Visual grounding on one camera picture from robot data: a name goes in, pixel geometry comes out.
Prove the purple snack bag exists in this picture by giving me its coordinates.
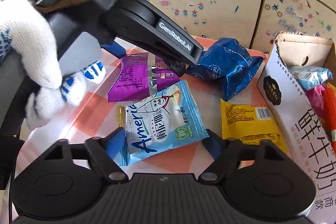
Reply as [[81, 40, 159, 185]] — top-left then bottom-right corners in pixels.
[[108, 52, 180, 103]]

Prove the yellow wafer packet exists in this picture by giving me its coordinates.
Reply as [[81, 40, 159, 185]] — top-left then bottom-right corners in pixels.
[[220, 100, 288, 153]]

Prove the American chips light blue bag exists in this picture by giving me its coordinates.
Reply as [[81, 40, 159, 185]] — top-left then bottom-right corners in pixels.
[[118, 80, 209, 166]]

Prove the dark blue snack bag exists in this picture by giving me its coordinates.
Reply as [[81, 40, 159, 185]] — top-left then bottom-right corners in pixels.
[[186, 38, 264, 101]]

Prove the magenta snack bag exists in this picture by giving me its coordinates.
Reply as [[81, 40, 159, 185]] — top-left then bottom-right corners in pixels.
[[305, 85, 325, 119]]

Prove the red snack bag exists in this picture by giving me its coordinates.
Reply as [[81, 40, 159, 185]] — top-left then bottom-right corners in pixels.
[[323, 88, 336, 152]]

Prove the light blue snack bag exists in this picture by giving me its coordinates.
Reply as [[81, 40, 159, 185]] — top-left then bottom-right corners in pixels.
[[289, 66, 333, 91]]

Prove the left hand white glove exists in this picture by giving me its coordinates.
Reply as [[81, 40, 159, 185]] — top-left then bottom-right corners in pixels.
[[1, 0, 106, 131]]

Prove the pink checkered tablecloth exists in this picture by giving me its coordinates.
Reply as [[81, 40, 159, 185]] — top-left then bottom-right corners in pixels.
[[15, 35, 292, 180]]

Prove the cardboard milk box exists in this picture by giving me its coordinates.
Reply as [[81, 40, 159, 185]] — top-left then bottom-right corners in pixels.
[[257, 32, 335, 223]]

